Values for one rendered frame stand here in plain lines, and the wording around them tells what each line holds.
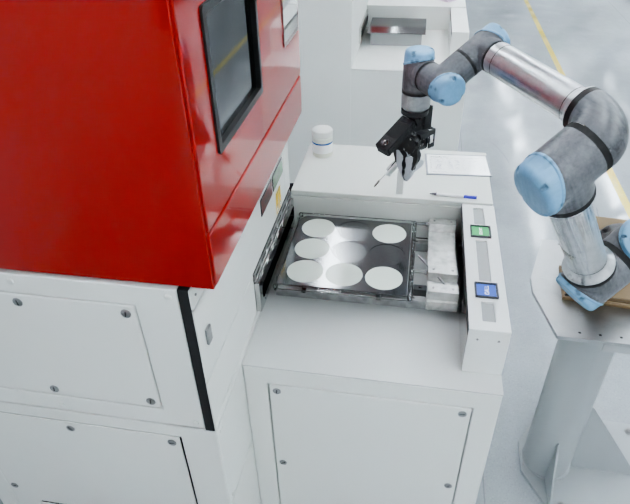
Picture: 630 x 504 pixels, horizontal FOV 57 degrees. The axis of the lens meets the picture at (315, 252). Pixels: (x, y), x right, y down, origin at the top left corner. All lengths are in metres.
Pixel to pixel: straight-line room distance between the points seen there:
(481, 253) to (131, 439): 0.99
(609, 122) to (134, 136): 0.83
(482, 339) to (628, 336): 0.44
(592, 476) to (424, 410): 1.04
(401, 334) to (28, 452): 0.99
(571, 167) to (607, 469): 1.47
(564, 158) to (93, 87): 0.81
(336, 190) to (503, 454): 1.18
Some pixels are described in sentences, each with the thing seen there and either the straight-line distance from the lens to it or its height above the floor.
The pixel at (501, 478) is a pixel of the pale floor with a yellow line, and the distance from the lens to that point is 2.32.
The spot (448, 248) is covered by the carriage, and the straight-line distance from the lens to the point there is 1.75.
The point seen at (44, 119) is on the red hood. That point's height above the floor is 1.53.
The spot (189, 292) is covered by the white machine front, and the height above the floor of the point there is 1.22.
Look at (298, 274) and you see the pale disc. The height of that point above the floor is 0.90.
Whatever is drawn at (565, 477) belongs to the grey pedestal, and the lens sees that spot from 2.37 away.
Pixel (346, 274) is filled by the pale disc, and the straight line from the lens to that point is 1.59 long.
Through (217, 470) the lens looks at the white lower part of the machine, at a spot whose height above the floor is 0.67.
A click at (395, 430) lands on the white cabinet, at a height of 0.64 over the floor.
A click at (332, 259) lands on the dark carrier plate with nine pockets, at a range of 1.64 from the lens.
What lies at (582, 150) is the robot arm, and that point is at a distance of 1.18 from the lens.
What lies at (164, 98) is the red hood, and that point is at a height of 1.58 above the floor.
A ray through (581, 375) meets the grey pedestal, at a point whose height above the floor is 0.54.
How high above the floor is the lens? 1.88
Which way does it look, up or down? 36 degrees down
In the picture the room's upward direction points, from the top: 2 degrees counter-clockwise
